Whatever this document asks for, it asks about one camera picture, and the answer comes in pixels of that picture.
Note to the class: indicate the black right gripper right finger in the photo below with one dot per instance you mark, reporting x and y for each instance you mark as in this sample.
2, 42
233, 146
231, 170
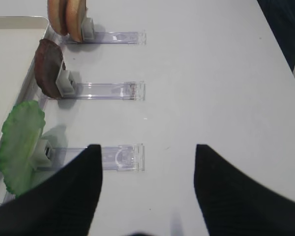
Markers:
233, 204

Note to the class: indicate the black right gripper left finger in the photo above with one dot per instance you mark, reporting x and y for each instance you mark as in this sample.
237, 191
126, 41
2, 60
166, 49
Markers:
63, 205

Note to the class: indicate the clear pusher rack lettuce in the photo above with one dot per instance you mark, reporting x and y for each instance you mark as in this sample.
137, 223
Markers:
118, 157

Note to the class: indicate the green lettuce leaf standing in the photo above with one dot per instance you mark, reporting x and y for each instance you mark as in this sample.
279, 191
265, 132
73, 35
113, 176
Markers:
20, 133

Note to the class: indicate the brown meat patty standing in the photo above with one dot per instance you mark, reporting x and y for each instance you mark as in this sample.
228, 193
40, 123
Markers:
47, 64

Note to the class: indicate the clear pusher rack patty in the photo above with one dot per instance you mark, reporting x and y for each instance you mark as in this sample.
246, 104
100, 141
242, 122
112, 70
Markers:
69, 89

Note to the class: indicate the cream metal tray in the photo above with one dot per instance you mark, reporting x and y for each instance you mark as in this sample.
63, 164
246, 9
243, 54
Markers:
19, 38

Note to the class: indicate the clear pusher rack buns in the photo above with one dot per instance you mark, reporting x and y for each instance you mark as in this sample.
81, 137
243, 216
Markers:
90, 36

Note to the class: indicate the bun slice right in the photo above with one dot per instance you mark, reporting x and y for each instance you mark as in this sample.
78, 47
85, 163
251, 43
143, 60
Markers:
74, 15

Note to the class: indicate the sesame bun top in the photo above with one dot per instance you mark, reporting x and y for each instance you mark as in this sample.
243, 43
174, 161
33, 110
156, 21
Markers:
56, 14

